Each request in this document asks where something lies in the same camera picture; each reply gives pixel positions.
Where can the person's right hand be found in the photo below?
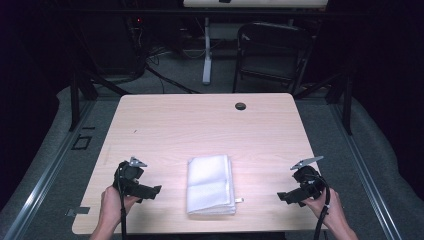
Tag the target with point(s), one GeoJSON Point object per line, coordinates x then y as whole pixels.
{"type": "Point", "coordinates": [333, 211]}

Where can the grey tape piece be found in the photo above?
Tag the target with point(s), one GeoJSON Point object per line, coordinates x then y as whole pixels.
{"type": "Point", "coordinates": [78, 211]}

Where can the white mesh laundry bag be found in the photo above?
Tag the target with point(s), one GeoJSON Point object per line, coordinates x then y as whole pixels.
{"type": "Point", "coordinates": [208, 183]}

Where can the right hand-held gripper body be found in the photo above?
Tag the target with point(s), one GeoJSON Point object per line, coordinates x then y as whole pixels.
{"type": "Point", "coordinates": [310, 181]}

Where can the dark computer tower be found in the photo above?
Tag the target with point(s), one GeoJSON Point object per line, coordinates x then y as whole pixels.
{"type": "Point", "coordinates": [110, 43]}

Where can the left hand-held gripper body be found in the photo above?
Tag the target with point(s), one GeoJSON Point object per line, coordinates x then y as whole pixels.
{"type": "Point", "coordinates": [128, 173]}

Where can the black metal stand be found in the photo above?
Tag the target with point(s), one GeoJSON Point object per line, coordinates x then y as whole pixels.
{"type": "Point", "coordinates": [74, 100]}
{"type": "Point", "coordinates": [347, 106]}

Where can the black folding chair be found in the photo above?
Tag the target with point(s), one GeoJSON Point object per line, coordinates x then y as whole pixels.
{"type": "Point", "coordinates": [273, 50]}

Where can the white desk leg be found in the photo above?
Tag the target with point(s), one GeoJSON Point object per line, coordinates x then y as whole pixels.
{"type": "Point", "coordinates": [207, 60]}

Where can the person's left hand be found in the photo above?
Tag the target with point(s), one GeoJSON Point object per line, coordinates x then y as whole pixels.
{"type": "Point", "coordinates": [110, 208]}

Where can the metal floor rail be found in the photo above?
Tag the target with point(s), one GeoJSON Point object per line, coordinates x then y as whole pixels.
{"type": "Point", "coordinates": [366, 186]}
{"type": "Point", "coordinates": [43, 186]}

